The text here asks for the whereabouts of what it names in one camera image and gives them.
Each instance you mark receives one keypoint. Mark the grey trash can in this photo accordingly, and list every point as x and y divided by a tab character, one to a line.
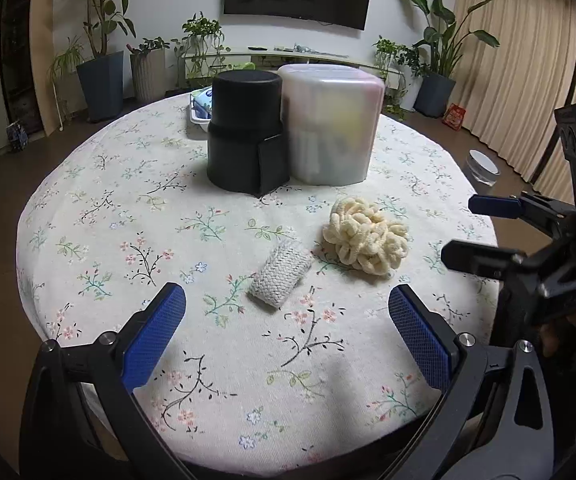
482	165

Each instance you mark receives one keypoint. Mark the blue wet wipes pack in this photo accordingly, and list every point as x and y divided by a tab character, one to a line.
199	119

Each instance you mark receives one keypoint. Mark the round floral tablecloth table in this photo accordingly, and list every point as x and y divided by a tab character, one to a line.
168	220

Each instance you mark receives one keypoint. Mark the dark blue square planter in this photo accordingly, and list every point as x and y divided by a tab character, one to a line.
100	85

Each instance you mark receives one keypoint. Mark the cream chunky yarn bundle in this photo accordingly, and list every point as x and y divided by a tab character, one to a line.
362	235

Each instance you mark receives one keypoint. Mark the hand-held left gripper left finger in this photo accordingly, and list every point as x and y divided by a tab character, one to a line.
155	335

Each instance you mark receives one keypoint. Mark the beige pleated curtain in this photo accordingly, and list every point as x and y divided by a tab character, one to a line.
517	60

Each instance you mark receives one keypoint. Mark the translucent plastic container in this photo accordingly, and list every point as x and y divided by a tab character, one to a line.
318	160

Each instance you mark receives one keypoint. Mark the green cloth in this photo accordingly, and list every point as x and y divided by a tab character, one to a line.
245	66

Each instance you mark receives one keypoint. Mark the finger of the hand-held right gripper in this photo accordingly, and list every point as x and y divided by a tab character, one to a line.
472	259
492	205

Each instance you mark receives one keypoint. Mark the white ribbed planter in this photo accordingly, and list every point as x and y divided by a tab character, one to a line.
149	77

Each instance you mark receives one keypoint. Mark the spider plant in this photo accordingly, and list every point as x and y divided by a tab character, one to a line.
68	57

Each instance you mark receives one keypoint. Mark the black round container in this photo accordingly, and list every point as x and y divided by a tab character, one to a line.
243	125

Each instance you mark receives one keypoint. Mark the small blue toy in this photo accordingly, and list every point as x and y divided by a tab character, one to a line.
17	135

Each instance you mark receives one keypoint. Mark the tall broad-leaf plant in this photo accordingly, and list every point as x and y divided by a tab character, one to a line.
440	30

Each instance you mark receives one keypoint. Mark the grey knitted cloth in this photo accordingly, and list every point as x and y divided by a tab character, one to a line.
280	272

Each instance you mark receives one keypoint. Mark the dark shelf unit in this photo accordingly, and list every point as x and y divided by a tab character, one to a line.
18	60

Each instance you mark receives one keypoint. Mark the yellow sponge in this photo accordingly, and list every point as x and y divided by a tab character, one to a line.
345	120

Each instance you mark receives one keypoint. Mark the white television cabinet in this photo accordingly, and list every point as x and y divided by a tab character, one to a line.
318	55

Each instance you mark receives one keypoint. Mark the red bag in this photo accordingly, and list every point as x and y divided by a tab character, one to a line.
455	116

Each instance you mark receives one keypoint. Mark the bushy green plant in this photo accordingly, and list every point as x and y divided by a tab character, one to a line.
392	52

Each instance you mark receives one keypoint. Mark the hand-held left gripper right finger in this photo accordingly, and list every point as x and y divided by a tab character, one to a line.
420	335

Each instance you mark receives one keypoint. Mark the small green plant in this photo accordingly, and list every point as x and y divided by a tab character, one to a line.
150	45

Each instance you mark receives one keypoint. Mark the dark round planter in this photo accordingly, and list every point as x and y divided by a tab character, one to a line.
435	95

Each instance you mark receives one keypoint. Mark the trailing pothos plant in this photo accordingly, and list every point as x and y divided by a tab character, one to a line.
200	32

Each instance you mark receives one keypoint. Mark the white plant pot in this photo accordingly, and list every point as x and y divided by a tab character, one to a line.
411	94

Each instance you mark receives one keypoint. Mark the blue tissue packet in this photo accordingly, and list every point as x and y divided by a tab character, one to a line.
203	99

